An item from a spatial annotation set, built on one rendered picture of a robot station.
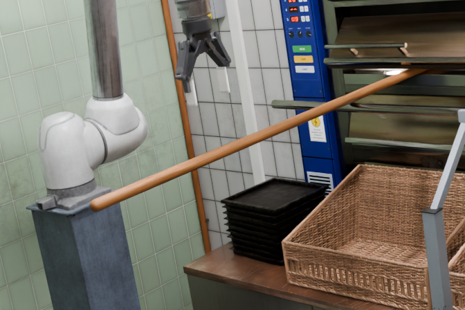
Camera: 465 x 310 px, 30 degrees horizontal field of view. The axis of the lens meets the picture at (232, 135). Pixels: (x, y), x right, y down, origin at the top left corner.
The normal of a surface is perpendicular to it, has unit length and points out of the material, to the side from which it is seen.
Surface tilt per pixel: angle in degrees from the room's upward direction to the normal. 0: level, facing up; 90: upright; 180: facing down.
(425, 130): 70
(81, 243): 90
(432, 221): 90
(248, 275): 0
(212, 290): 90
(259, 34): 90
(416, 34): 47
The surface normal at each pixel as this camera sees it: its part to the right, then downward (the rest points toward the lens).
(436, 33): -0.61, -0.46
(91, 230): 0.76, 0.04
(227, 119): -0.69, 0.28
